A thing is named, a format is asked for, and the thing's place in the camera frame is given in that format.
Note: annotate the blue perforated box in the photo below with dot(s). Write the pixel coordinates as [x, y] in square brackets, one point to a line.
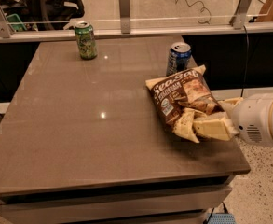
[219, 218]

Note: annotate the blue pepsi can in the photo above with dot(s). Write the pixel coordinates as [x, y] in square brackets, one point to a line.
[178, 59]

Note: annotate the glass barrier panel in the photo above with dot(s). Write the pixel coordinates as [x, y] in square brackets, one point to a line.
[209, 15]

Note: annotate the green soda can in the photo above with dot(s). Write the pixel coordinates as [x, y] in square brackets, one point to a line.
[85, 40]

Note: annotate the brown sea salt chip bag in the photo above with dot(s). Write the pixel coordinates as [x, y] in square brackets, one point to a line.
[181, 97]

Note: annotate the grey table drawer unit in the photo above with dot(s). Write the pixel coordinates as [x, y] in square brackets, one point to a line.
[167, 206]

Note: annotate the green plastic bin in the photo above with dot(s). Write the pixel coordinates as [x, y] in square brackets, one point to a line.
[16, 23]

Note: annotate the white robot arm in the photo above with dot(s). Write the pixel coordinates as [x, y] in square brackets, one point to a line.
[250, 119]

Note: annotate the middle metal glass bracket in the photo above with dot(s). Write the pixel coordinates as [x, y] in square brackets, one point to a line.
[124, 12]

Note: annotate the right metal glass bracket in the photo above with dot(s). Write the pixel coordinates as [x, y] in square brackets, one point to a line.
[238, 19]

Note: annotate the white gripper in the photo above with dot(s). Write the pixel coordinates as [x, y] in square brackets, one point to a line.
[253, 117]

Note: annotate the person in dark clothes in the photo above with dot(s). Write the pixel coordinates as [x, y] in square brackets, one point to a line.
[51, 14]

